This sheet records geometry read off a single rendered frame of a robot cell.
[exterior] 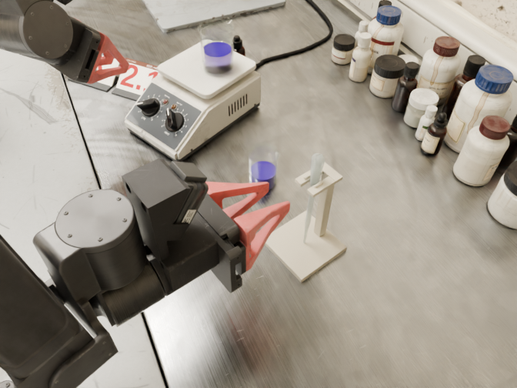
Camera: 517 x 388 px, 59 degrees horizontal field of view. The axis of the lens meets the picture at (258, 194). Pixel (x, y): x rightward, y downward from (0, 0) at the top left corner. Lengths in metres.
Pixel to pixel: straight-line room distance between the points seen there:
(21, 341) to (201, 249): 0.15
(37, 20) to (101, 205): 0.23
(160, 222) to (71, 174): 0.41
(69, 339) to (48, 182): 0.41
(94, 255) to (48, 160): 0.46
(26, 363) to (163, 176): 0.16
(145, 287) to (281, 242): 0.25
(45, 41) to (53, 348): 0.31
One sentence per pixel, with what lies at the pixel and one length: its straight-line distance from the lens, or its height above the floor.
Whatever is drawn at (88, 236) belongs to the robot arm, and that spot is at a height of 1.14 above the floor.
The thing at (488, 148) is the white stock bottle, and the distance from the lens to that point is 0.71.
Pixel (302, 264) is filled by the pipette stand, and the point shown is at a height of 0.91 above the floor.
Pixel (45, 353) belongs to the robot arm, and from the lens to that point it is 0.38.
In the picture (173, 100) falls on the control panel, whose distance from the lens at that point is 0.75.
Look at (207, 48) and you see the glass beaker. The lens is 0.72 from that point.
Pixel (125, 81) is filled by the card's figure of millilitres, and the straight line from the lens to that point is 0.90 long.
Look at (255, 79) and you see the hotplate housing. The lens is 0.78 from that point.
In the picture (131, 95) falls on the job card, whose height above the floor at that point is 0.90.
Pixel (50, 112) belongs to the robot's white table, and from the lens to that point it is 0.89.
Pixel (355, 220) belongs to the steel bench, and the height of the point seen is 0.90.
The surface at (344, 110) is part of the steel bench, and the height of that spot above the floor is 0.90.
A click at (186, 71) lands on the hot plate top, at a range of 0.77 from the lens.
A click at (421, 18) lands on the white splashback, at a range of 0.96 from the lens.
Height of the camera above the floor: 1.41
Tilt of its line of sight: 48 degrees down
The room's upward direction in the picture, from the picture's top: straight up
